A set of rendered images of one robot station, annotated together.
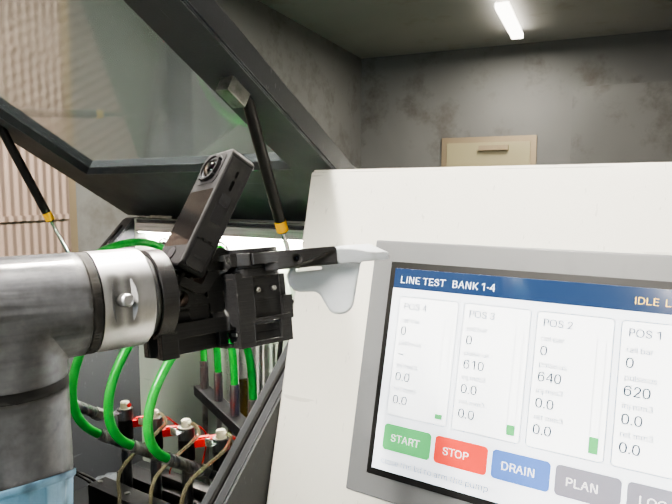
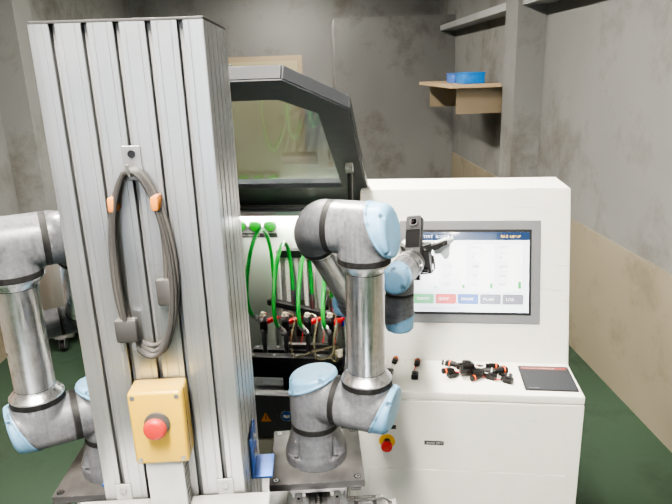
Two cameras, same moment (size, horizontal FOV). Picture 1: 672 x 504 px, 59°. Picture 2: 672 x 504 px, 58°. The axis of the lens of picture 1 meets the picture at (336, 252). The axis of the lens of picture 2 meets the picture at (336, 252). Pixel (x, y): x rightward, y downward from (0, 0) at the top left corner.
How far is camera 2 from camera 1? 141 cm
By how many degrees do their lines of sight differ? 27
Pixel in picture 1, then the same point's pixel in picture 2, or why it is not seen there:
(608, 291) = (492, 234)
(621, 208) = (494, 205)
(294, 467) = not seen: hidden behind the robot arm
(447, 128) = not seen: hidden behind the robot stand
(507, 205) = (454, 204)
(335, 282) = (445, 249)
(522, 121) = (288, 42)
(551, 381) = (476, 267)
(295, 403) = not seen: hidden behind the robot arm
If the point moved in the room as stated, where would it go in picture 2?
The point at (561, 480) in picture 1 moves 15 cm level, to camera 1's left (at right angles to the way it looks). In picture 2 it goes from (482, 299) to (445, 307)
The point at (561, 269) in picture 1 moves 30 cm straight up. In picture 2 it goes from (476, 227) to (479, 138)
